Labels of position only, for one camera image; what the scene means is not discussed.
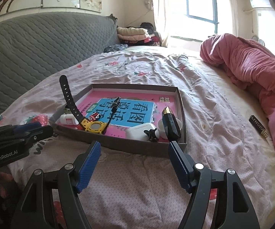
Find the small white pill bottle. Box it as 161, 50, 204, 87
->
59, 114, 79, 126

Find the yellow watch black strap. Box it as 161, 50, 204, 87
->
59, 74, 122, 135

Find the red black lighter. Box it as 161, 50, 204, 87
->
86, 112, 101, 123

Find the black faceted perfume bottle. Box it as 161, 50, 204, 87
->
162, 106, 181, 142

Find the black hair claw clip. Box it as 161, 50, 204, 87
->
144, 128, 159, 142

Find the white earbuds case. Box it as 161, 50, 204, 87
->
126, 123, 156, 141

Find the small silver glass bottle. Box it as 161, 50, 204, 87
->
64, 105, 72, 114

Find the grey quilted headboard cover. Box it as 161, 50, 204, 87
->
0, 12, 119, 120

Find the black gold label box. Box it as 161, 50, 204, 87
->
249, 115, 268, 139

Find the pink blue picture book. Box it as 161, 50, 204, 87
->
76, 89, 177, 138

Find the white plastic jar lid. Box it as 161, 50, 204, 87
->
157, 118, 182, 139

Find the grey cardboard box tray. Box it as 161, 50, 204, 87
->
49, 84, 187, 158

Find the pink blanket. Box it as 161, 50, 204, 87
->
200, 33, 275, 147

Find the folded clothes pile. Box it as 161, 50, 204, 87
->
117, 22, 162, 47

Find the white curtain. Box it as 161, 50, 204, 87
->
144, 0, 187, 47

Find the blue framed window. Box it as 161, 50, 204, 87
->
186, 0, 219, 34

